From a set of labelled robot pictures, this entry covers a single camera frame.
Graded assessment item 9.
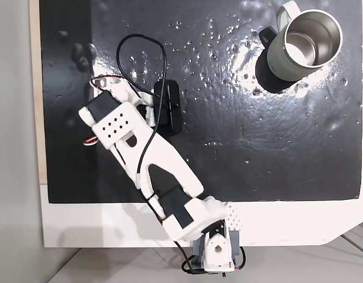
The black rubber mat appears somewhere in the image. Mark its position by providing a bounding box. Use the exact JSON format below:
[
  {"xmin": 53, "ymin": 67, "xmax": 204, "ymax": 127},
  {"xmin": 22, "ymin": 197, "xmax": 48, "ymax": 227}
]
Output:
[{"xmin": 38, "ymin": 0, "xmax": 363, "ymax": 205}]

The mint green steel mug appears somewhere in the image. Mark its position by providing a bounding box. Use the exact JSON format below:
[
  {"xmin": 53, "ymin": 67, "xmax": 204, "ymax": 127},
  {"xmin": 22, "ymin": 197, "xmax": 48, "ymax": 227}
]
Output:
[{"xmin": 265, "ymin": 0, "xmax": 344, "ymax": 83}]

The black oval camera box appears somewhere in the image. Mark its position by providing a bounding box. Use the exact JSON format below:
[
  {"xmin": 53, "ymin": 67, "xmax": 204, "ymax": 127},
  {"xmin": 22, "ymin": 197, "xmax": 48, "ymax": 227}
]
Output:
[{"xmin": 153, "ymin": 78, "xmax": 184, "ymax": 137}]

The black camera cable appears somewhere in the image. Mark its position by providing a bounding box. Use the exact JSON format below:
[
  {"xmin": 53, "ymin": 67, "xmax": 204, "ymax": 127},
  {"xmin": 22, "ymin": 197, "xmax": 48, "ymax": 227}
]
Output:
[{"xmin": 115, "ymin": 34, "xmax": 168, "ymax": 189}]

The black base power cable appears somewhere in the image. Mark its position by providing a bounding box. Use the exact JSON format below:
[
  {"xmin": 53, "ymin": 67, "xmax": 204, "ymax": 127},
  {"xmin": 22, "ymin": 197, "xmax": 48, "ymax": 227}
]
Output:
[{"xmin": 175, "ymin": 240, "xmax": 202, "ymax": 275}]

